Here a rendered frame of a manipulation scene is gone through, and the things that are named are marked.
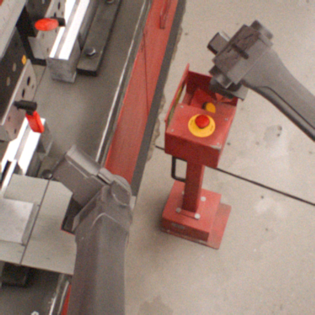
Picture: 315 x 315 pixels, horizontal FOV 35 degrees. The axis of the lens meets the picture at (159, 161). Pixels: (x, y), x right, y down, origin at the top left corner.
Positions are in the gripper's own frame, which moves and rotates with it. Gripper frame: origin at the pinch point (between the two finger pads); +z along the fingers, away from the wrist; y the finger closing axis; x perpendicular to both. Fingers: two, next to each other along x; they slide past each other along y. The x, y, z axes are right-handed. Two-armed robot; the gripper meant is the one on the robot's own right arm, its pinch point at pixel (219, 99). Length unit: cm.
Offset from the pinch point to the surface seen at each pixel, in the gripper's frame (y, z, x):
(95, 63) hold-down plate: 34.2, -4.1, 9.5
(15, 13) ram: 44, -41, 31
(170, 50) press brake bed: 19, 81, -71
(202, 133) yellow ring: 1.0, -0.1, 12.4
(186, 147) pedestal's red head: 2.7, 5.5, 15.4
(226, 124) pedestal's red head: -4.1, -1.3, 7.5
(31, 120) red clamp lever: 36, -27, 42
